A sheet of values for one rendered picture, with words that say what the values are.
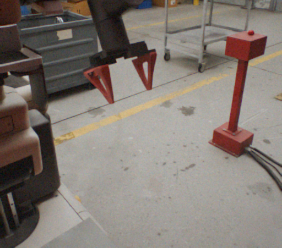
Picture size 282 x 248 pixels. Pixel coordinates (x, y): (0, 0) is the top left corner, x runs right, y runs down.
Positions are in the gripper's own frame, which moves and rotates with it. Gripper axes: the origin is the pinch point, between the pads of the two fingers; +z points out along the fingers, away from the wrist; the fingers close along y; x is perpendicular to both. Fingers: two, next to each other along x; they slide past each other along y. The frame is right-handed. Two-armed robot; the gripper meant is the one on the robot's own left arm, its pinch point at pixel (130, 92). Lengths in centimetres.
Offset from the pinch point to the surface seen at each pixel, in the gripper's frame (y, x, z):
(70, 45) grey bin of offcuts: 87, 199, -45
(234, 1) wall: 689, 418, -111
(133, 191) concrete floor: 48, 99, 62
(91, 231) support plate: -23.8, -21.4, 10.4
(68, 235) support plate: -25.8, -20.4, 10.0
